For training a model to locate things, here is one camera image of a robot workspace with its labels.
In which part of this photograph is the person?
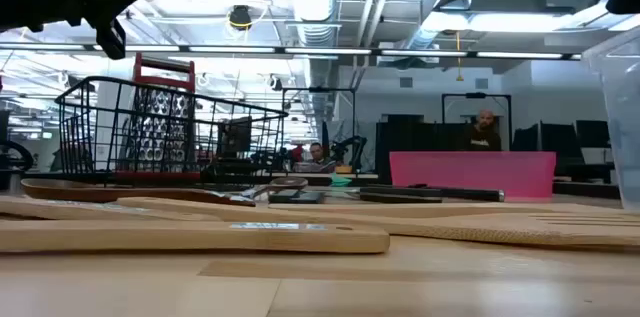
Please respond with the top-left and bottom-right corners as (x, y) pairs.
(305, 141), (332, 166)
(460, 108), (503, 153)

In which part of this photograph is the clear plastic container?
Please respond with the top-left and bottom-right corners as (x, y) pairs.
(581, 26), (640, 212)

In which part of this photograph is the light wooden slotted spoon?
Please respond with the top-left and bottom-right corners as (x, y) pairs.
(0, 218), (392, 255)

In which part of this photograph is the red metal box grater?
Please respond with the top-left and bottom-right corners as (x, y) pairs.
(130, 52), (197, 182)

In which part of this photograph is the dark wooden spoon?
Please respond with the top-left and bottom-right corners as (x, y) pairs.
(239, 176), (310, 200)
(20, 177), (258, 208)

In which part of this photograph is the black ceiling cord reel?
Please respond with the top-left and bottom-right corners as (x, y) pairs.
(227, 4), (254, 33)

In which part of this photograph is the black background gantry frame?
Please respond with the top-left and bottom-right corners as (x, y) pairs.
(441, 91), (514, 152)

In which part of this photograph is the black background monitor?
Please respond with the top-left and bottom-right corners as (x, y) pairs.
(216, 115), (254, 159)

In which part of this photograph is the light wooden slotted turner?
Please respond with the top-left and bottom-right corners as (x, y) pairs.
(116, 195), (640, 252)

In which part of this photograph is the light wooden corner spoon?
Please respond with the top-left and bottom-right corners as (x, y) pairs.
(0, 194), (224, 223)

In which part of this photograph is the long ceiling light bar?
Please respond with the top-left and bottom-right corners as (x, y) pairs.
(0, 43), (584, 61)

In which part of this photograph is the pink plastic bin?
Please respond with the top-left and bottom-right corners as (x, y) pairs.
(388, 150), (558, 202)

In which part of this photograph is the black wire basket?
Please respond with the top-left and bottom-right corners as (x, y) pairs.
(54, 75), (290, 193)

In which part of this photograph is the light wooden table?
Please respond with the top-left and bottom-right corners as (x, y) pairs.
(0, 170), (621, 202)

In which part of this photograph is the black-handled kitchen knife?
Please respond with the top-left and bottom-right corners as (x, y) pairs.
(358, 191), (444, 205)
(267, 189), (327, 205)
(359, 183), (506, 204)

